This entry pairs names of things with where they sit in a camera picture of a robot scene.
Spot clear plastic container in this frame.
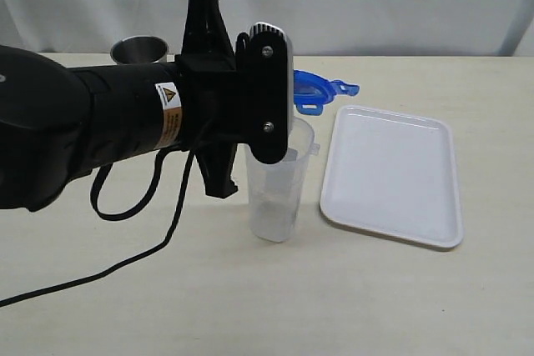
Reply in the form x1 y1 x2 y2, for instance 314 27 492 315
244 118 320 243

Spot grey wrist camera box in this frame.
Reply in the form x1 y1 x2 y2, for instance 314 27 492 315
236 22 294 164

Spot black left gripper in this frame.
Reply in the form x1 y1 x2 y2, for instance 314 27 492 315
174 0 238 198

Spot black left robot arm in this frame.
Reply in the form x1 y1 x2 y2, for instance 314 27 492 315
1 0 236 211

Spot blue plastic lid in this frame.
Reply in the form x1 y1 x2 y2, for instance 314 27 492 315
294 70 360 116

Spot white rectangular tray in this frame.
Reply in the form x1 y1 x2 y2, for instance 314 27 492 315
320 105 464 250

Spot stainless steel cup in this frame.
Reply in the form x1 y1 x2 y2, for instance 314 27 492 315
109 35 169 65

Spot white backdrop curtain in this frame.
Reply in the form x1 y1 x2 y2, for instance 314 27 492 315
1 0 533 56

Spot black cable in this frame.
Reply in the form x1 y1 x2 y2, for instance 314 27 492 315
0 118 218 309

